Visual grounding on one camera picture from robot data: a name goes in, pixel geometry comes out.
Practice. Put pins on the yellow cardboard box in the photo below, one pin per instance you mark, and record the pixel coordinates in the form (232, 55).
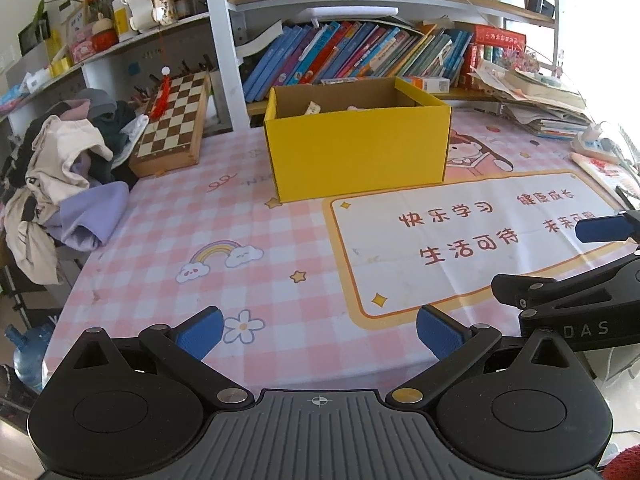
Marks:
(350, 160)

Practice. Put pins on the white yellow bottle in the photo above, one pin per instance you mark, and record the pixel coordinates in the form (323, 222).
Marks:
(122, 17)

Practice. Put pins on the purple garment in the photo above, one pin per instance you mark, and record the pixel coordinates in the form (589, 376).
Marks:
(95, 210)

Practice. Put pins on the dark clothes pile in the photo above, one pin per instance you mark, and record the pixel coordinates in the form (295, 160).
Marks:
(107, 125)

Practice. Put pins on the red tassel ornament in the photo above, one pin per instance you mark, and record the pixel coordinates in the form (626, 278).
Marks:
(162, 95)

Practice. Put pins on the white bookshelf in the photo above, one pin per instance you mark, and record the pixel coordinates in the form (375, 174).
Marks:
(220, 60)

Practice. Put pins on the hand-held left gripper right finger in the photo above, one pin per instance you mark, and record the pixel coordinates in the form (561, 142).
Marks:
(440, 334)

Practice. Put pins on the pink picture book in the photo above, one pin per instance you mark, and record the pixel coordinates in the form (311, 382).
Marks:
(610, 170)

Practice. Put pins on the stack of papers and books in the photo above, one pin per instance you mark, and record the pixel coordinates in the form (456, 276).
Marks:
(540, 105)

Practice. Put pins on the beige garment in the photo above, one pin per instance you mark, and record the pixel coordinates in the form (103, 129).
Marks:
(55, 160)

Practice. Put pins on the wooden chessboard box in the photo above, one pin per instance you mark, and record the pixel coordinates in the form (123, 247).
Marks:
(170, 125)

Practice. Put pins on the blue water bottle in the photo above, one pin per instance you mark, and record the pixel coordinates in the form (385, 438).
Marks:
(30, 360)

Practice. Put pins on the black picture frame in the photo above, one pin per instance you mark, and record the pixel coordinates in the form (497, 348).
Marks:
(34, 32)

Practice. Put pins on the pink box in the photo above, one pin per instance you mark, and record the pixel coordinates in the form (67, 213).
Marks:
(82, 50)

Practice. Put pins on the pink checkered desktop tablecloth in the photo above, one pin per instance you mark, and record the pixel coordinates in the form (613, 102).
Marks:
(175, 210)

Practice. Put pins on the white power strip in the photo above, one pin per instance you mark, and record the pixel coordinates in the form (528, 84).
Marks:
(597, 147)

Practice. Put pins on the thick red book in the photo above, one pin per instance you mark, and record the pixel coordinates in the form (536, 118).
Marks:
(500, 37)

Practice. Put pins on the white cloth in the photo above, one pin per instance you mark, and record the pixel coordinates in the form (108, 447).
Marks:
(131, 135)

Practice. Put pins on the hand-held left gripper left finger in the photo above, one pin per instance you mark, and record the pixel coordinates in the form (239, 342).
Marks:
(200, 334)

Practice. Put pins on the red fuzzy clothing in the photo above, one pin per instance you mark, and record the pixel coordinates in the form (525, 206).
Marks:
(622, 466)

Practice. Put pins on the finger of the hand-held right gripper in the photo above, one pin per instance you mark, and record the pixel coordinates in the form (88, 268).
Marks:
(575, 295)
(605, 229)

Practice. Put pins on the row of colourful books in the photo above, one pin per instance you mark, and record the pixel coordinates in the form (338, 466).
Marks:
(340, 50)

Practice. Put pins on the white lamp bar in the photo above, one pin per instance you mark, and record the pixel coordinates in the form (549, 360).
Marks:
(350, 12)

